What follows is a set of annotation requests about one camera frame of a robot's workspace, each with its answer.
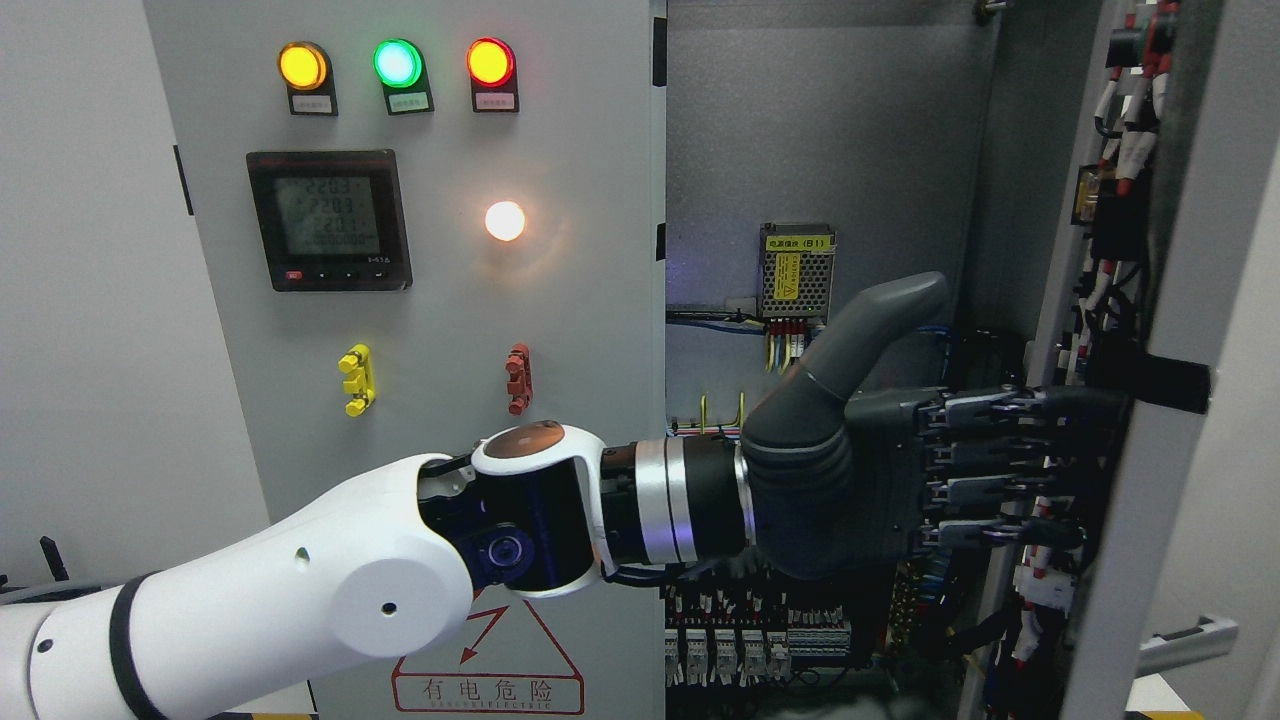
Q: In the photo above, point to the grey cabinet door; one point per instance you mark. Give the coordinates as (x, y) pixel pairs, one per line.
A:
(1023, 257)
(536, 227)

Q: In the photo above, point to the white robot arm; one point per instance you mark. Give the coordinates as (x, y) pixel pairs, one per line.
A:
(382, 566)

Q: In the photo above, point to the red terminal connector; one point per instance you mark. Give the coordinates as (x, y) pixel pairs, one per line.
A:
(519, 384)

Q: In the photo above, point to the metal mesh power supply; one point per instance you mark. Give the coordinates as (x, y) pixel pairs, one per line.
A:
(797, 264)

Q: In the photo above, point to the yellow terminal connector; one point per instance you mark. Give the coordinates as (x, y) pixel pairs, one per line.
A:
(359, 382)

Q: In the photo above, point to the lower relay terminal row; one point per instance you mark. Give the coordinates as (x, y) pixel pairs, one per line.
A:
(741, 634)

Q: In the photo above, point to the red electric hazard sticker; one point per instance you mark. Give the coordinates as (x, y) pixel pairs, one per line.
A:
(505, 660)

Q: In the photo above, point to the red indicator lamp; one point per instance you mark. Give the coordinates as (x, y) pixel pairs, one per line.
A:
(492, 70)

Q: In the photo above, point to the black digital power meter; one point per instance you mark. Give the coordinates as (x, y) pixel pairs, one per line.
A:
(331, 221)

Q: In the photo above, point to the green indicator lamp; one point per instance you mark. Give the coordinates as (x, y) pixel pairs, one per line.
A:
(403, 77)

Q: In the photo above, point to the yellow indicator lamp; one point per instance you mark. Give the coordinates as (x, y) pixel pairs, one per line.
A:
(308, 77)

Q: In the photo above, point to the black box at left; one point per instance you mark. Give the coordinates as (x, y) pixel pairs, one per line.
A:
(54, 561)

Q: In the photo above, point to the silver door handle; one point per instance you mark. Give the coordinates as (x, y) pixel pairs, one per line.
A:
(1212, 637)

